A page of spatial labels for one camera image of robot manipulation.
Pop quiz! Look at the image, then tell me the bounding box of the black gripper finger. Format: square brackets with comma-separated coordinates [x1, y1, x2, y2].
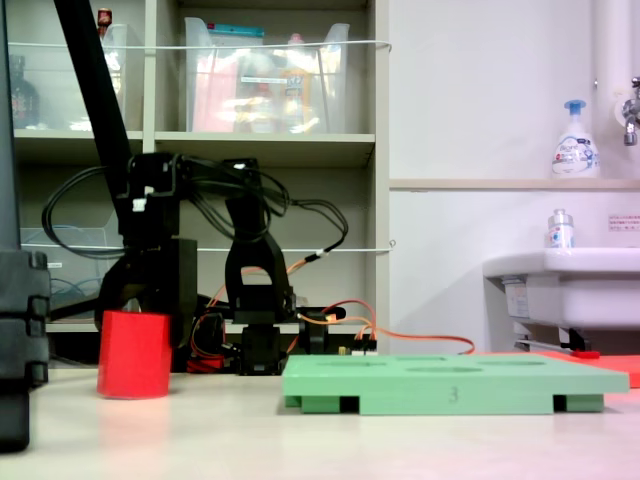
[167, 238, 199, 350]
[94, 249, 152, 326]

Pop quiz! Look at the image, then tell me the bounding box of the red octagonal pillar block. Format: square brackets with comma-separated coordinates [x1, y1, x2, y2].
[96, 309, 174, 401]

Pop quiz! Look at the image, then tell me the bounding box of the orange flat block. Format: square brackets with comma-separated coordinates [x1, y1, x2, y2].
[479, 349, 640, 389]

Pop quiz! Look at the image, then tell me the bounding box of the black tripod brace bar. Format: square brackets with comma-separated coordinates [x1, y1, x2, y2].
[48, 293, 102, 322]

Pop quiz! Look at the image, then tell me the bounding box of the notched black stack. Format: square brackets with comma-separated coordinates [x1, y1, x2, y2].
[0, 249, 52, 454]

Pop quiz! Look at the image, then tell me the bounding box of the black table clamp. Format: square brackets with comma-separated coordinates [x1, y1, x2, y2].
[298, 307, 347, 357]

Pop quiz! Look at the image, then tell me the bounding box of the beige shelf unit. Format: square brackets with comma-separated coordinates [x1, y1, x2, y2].
[7, 0, 392, 371]

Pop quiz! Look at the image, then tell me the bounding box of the black tripod leg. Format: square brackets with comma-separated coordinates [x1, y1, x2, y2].
[52, 0, 137, 211]

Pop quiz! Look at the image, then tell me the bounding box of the clear plastic bin with packets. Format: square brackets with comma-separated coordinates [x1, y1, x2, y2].
[183, 17, 352, 135]

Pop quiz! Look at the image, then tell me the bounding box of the dark glass bottle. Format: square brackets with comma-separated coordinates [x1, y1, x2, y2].
[8, 54, 42, 131]

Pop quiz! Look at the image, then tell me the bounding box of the circuit board with connectors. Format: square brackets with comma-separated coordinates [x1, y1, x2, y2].
[337, 332, 379, 358]

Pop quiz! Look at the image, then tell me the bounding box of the green shape sorter board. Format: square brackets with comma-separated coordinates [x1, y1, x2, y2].
[281, 353, 631, 417]

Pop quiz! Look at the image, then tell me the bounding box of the small clear sanitizer bottle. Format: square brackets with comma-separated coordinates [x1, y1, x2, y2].
[544, 208, 577, 250]

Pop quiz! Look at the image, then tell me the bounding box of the white sink basin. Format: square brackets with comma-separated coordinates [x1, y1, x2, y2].
[481, 246, 640, 352]

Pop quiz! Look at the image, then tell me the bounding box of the white soap pump bottle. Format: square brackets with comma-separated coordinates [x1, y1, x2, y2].
[550, 99, 602, 180]

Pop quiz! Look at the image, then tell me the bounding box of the metal faucet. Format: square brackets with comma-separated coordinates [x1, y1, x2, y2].
[618, 75, 640, 148]

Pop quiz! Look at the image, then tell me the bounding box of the clear plastic bin with cables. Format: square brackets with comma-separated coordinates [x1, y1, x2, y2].
[19, 209, 127, 324]

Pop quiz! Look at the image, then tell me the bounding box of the red printed base mount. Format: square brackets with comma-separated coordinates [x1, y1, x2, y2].
[187, 312, 226, 374]

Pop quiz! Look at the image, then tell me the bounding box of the black gripper wire loop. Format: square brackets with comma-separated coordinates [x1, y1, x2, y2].
[41, 167, 127, 260]

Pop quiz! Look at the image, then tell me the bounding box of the black cable with white marker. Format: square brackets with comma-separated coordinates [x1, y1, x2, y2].
[189, 164, 350, 257]

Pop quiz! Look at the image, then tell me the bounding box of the dark grey upright post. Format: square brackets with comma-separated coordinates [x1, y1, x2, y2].
[0, 0, 22, 251]

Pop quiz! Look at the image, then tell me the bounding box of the orange wire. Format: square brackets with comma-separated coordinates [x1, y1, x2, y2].
[287, 298, 477, 357]

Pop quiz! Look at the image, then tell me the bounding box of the white wall label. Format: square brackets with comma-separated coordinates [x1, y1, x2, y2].
[607, 213, 640, 233]

